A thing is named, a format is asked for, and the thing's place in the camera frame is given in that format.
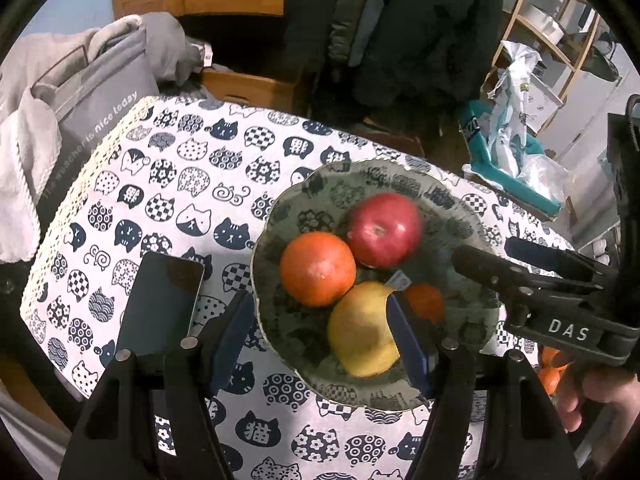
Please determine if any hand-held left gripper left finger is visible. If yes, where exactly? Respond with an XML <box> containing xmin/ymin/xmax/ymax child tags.
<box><xmin>60</xmin><ymin>290</ymin><xmax>261</xmax><ymax>480</ymax></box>

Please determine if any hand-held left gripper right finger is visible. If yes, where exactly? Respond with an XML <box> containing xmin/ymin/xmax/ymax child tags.
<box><xmin>387</xmin><ymin>292</ymin><xmax>591</xmax><ymax>480</ymax></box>

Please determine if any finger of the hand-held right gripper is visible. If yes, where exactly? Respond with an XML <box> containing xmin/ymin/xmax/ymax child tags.
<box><xmin>505</xmin><ymin>236</ymin><xmax>618</xmax><ymax>286</ymax></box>
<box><xmin>451</xmin><ymin>244</ymin><xmax>576</xmax><ymax>307</ymax></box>

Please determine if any small orange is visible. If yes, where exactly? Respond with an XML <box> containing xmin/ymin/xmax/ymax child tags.
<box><xmin>540</xmin><ymin>366</ymin><xmax>563</xmax><ymax>396</ymax></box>
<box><xmin>402</xmin><ymin>282</ymin><xmax>446</xmax><ymax>326</ymax></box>

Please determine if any red apple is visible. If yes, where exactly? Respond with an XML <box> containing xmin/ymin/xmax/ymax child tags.
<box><xmin>346</xmin><ymin>192</ymin><xmax>425</xmax><ymax>268</ymax></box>

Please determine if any green glass bowl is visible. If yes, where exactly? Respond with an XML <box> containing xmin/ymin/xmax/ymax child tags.
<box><xmin>250</xmin><ymin>160</ymin><xmax>501</xmax><ymax>411</ymax></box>

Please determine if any person's right hand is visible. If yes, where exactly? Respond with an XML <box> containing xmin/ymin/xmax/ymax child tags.
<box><xmin>555</xmin><ymin>360</ymin><xmax>640</xmax><ymax>433</ymax></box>

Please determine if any black smartphone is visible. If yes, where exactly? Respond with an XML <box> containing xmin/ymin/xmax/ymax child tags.
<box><xmin>114</xmin><ymin>251</ymin><xmax>206</xmax><ymax>361</ymax></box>

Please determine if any clear plastic bag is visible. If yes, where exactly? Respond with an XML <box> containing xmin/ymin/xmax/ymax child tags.
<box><xmin>517</xmin><ymin>152</ymin><xmax>571</xmax><ymax>201</ymax></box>

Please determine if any teal box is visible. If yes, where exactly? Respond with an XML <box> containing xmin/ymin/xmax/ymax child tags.
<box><xmin>459</xmin><ymin>100</ymin><xmax>563</xmax><ymax>216</ymax></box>

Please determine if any white drawer basket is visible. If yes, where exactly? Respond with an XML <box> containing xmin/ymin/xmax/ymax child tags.
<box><xmin>520</xmin><ymin>60</ymin><xmax>576</xmax><ymax>131</ymax></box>

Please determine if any cat print tablecloth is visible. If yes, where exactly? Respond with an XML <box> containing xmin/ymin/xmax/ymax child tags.
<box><xmin>20</xmin><ymin>95</ymin><xmax>576</xmax><ymax>480</ymax></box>

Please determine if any wooden shelf rack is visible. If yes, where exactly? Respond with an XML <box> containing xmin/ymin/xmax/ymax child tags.
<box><xmin>492</xmin><ymin>0</ymin><xmax>603</xmax><ymax>133</ymax></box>

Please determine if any black hooded jacket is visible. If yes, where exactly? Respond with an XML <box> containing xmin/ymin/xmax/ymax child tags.
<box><xmin>282</xmin><ymin>0</ymin><xmax>506</xmax><ymax>121</ymax></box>

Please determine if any wooden drawer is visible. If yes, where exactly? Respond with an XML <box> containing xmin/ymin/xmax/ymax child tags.
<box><xmin>200</xmin><ymin>67</ymin><xmax>306</xmax><ymax>113</ymax></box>

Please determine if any grey fabric bag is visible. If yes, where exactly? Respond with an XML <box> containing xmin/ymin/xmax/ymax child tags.
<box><xmin>30</xmin><ymin>27</ymin><xmax>161</xmax><ymax>241</ymax></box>

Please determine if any dark grey jacket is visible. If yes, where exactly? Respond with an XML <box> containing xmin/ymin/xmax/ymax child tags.
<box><xmin>327</xmin><ymin>0</ymin><xmax>401</xmax><ymax>68</ymax></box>

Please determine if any grey sweatshirt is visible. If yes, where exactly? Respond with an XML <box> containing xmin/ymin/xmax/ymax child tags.
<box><xmin>142</xmin><ymin>11</ymin><xmax>213</xmax><ymax>86</ymax></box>

